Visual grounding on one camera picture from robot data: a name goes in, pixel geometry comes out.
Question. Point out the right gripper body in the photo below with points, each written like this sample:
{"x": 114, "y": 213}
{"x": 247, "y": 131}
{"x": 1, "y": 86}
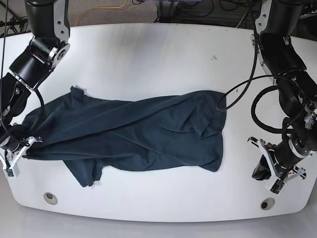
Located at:
{"x": 13, "y": 151}

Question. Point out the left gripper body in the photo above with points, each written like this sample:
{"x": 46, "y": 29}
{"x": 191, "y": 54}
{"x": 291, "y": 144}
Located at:
{"x": 282, "y": 157}

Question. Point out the dark navy T-shirt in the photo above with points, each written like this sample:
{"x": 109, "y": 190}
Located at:
{"x": 88, "y": 134}

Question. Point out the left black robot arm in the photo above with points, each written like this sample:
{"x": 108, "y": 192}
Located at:
{"x": 297, "y": 90}

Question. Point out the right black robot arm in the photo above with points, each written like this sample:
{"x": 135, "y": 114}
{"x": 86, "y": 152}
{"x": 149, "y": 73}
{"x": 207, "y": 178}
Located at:
{"x": 49, "y": 25}

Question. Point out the red tape rectangle marking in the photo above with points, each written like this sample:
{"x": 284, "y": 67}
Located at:
{"x": 293, "y": 171}

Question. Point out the black tripod stand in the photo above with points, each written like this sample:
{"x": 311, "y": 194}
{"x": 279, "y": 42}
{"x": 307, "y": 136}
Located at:
{"x": 10, "y": 22}

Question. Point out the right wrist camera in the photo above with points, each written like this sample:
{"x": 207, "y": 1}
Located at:
{"x": 11, "y": 173}

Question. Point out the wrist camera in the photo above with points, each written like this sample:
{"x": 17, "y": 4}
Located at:
{"x": 276, "y": 187}
{"x": 11, "y": 173}

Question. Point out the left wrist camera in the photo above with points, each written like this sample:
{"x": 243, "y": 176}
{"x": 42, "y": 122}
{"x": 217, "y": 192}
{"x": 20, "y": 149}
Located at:
{"x": 276, "y": 187}

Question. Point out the right table cable grommet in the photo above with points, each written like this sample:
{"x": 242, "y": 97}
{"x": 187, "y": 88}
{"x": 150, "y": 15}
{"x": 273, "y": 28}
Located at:
{"x": 267, "y": 204}

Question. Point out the table cable grommet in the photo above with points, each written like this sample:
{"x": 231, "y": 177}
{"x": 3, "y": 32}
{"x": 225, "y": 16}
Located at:
{"x": 267, "y": 204}
{"x": 50, "y": 198}

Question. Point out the left table cable grommet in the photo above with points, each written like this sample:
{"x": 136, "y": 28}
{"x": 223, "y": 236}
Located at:
{"x": 50, "y": 198}

